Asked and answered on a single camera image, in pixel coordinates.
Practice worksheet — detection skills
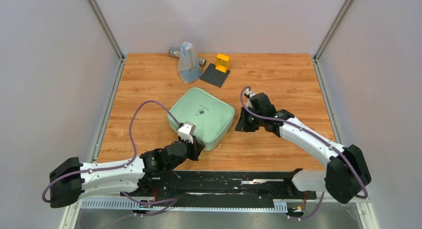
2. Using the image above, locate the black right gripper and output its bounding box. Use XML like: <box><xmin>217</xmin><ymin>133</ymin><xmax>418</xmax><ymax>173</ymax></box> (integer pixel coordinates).
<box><xmin>235</xmin><ymin>107</ymin><xmax>263</xmax><ymax>133</ymax></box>

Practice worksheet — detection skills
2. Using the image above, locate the mint green medicine kit case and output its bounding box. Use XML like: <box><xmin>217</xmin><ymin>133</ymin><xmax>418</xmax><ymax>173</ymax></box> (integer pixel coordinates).
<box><xmin>170</xmin><ymin>87</ymin><xmax>235</xmax><ymax>151</ymax></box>

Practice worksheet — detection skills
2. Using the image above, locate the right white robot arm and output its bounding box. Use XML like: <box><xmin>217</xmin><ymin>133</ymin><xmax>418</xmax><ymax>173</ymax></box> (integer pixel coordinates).
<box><xmin>235</xmin><ymin>86</ymin><xmax>372</xmax><ymax>204</ymax></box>

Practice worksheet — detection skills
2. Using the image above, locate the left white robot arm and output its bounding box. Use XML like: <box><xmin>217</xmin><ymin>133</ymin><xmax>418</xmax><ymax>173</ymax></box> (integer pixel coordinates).
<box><xmin>42</xmin><ymin>138</ymin><xmax>205</xmax><ymax>208</ymax></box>

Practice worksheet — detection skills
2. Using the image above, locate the dark grey brick baseplate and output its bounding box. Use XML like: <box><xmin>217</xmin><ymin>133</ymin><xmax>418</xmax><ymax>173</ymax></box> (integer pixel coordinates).
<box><xmin>200</xmin><ymin>63</ymin><xmax>230</xmax><ymax>88</ymax></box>

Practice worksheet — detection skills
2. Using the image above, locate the yellow toy window brick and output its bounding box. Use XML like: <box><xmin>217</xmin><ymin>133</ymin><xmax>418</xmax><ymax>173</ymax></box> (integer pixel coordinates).
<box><xmin>215</xmin><ymin>53</ymin><xmax>230</xmax><ymax>73</ymax></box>

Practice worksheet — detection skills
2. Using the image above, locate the glitter silver microphone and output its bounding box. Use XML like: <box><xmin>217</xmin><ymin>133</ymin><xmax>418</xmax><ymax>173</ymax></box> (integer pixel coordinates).
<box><xmin>168</xmin><ymin>47</ymin><xmax>207</xmax><ymax>67</ymax></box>

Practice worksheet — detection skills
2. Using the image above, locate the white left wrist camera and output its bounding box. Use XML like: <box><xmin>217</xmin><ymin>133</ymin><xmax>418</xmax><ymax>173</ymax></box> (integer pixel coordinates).
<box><xmin>177</xmin><ymin>122</ymin><xmax>196</xmax><ymax>143</ymax></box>

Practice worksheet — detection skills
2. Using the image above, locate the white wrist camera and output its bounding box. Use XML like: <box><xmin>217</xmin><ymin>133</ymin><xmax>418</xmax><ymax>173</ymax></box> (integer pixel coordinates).
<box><xmin>244</xmin><ymin>93</ymin><xmax>256</xmax><ymax>100</ymax></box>
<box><xmin>177</xmin><ymin>122</ymin><xmax>196</xmax><ymax>143</ymax></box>

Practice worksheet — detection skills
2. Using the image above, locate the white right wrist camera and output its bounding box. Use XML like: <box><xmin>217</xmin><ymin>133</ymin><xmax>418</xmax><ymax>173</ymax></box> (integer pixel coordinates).
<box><xmin>244</xmin><ymin>93</ymin><xmax>256</xmax><ymax>100</ymax></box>

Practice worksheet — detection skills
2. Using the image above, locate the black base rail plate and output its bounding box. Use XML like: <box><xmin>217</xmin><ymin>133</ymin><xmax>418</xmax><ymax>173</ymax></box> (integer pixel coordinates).
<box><xmin>129</xmin><ymin>171</ymin><xmax>317</xmax><ymax>209</ymax></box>

